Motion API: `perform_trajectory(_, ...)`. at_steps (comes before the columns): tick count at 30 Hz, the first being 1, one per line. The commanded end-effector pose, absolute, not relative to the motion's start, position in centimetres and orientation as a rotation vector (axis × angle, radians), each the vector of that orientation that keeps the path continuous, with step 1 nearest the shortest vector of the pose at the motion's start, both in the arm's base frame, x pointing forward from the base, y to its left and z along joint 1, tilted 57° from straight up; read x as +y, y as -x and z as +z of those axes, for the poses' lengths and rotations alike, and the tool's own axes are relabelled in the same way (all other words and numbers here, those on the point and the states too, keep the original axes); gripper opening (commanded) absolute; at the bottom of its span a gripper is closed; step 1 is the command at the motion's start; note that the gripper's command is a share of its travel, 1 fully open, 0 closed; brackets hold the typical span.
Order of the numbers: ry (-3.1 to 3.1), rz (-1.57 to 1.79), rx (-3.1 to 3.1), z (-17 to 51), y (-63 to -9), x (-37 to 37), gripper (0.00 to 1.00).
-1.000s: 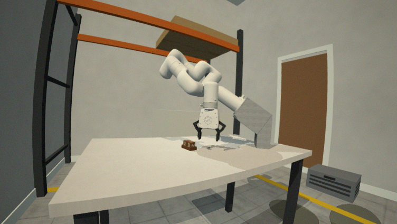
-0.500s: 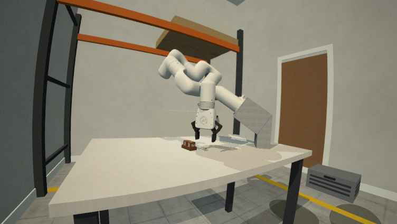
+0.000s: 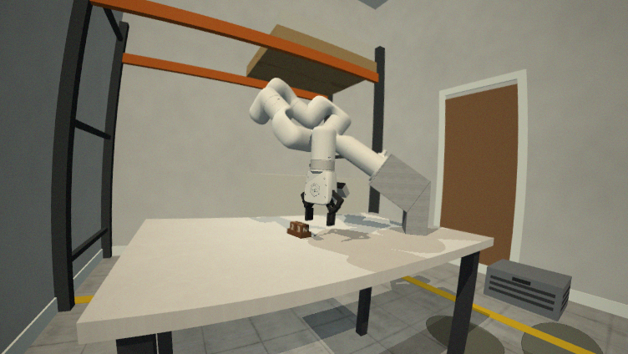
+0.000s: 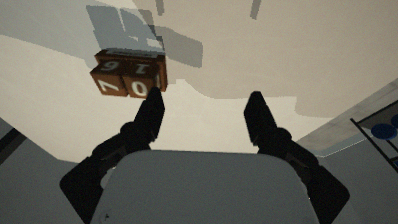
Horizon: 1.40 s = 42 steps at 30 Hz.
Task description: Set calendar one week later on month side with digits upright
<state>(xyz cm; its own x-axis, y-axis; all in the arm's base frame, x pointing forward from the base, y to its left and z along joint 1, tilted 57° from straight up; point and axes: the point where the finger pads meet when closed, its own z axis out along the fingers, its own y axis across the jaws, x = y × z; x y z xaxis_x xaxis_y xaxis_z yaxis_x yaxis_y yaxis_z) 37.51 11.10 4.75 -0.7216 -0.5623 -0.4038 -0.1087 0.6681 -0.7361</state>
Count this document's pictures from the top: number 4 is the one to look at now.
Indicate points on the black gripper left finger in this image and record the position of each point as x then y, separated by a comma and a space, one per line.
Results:
82, 184

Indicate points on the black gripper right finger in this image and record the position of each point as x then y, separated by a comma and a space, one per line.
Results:
327, 194

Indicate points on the brown wooden cube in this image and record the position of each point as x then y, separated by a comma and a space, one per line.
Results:
140, 77
108, 77

